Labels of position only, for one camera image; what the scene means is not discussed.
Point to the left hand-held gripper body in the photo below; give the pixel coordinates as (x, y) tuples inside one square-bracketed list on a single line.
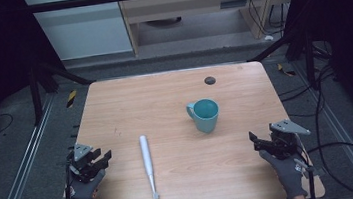
[(81, 150)]

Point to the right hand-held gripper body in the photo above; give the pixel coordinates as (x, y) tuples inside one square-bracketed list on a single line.
[(286, 142)]

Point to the person's right hand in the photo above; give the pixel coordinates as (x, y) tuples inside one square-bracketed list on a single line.
[(290, 175)]

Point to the person's left hand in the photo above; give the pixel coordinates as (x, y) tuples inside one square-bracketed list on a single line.
[(84, 190)]

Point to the white electric toothbrush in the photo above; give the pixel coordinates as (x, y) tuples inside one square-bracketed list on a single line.
[(146, 160)]

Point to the yellow black tape strip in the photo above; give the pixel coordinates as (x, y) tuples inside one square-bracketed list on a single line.
[(286, 70), (71, 98)]

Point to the teal cup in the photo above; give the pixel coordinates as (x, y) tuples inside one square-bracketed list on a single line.
[(207, 119)]

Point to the black metal stand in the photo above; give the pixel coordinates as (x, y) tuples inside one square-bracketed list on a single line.
[(310, 60), (34, 95)]

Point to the dark round table grommet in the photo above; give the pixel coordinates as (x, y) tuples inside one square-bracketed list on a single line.
[(210, 80)]

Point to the small white floor object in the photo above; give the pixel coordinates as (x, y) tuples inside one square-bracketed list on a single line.
[(268, 38)]

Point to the white cabinet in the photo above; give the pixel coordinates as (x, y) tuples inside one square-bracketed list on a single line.
[(82, 29)]

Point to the light wooden desk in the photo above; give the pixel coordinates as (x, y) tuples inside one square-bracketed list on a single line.
[(187, 6)]

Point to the aluminium floor rail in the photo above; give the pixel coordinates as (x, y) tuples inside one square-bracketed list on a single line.
[(342, 131), (24, 167)]

